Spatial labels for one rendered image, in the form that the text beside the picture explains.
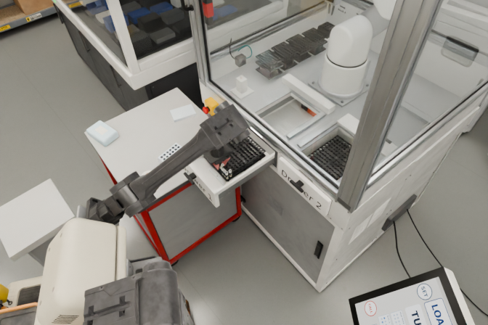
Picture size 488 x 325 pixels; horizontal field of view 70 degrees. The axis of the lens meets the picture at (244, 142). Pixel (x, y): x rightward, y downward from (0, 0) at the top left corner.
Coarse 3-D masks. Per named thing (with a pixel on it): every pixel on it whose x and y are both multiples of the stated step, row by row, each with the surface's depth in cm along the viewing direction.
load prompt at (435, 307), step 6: (432, 300) 89; (438, 300) 88; (426, 306) 90; (432, 306) 89; (438, 306) 88; (444, 306) 86; (426, 312) 89; (432, 312) 88; (438, 312) 87; (444, 312) 86; (432, 318) 88; (438, 318) 87; (444, 318) 85; (432, 324) 87; (438, 324) 86; (444, 324) 85; (450, 324) 84
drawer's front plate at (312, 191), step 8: (280, 160) 150; (280, 168) 154; (288, 168) 148; (296, 176) 146; (304, 176) 144; (304, 184) 144; (312, 184) 141; (312, 192) 142; (320, 192) 138; (312, 200) 145; (320, 200) 140; (328, 200) 136; (320, 208) 143; (328, 208) 140
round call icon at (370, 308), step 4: (368, 300) 103; (372, 300) 102; (364, 304) 103; (368, 304) 102; (372, 304) 102; (364, 308) 103; (368, 308) 102; (372, 308) 101; (376, 308) 100; (368, 312) 101; (372, 312) 101; (376, 312) 100; (368, 316) 101; (372, 316) 100
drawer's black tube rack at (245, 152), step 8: (248, 136) 163; (232, 144) 160; (240, 144) 160; (248, 144) 160; (256, 144) 160; (232, 152) 157; (240, 152) 157; (248, 152) 157; (256, 152) 157; (232, 160) 154; (240, 160) 154; (248, 160) 154; (256, 160) 157; (224, 168) 151; (232, 168) 151; (240, 168) 155; (232, 176) 152
